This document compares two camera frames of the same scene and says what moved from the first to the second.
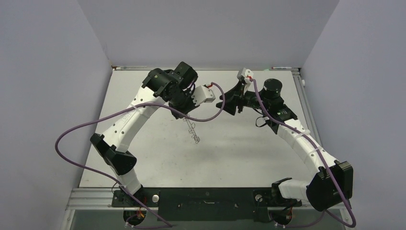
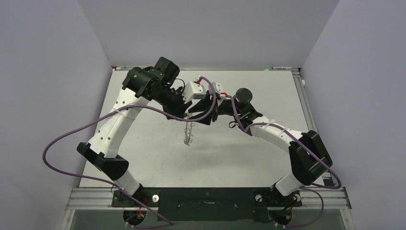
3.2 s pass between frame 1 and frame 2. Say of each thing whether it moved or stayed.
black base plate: stayed
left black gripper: stayed
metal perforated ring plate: moved
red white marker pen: stayed
